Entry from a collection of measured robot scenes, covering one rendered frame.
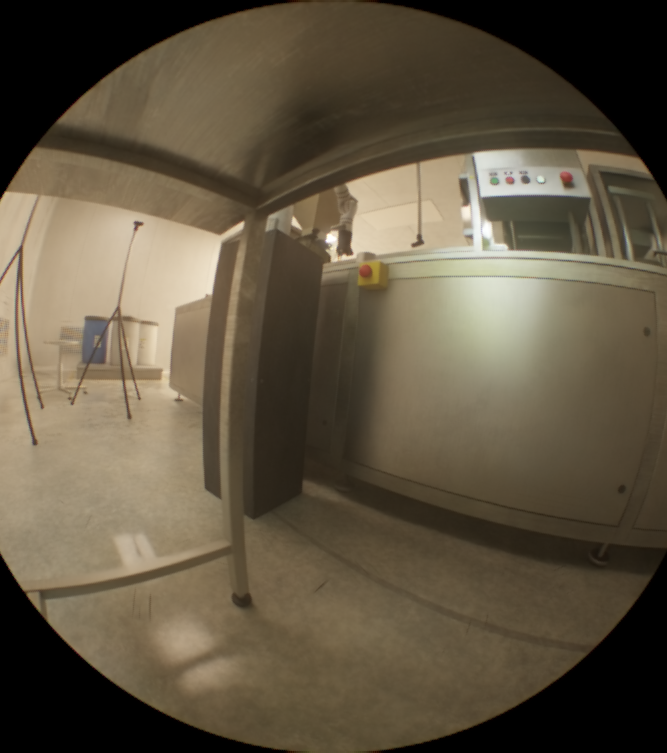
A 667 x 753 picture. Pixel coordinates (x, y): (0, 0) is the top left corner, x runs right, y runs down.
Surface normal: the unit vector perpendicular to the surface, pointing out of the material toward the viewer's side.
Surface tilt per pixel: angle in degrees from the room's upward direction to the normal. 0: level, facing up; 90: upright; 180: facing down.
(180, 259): 90
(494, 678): 0
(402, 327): 90
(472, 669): 0
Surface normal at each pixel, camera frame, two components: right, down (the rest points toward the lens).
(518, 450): -0.63, -0.01
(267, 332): 0.87, 0.12
